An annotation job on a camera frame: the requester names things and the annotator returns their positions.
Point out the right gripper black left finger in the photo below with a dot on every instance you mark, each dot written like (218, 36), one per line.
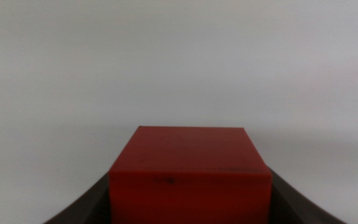
(89, 208)

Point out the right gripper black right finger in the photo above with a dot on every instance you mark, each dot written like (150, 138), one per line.
(294, 205)

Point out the red cube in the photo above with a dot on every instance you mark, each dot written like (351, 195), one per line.
(191, 174)

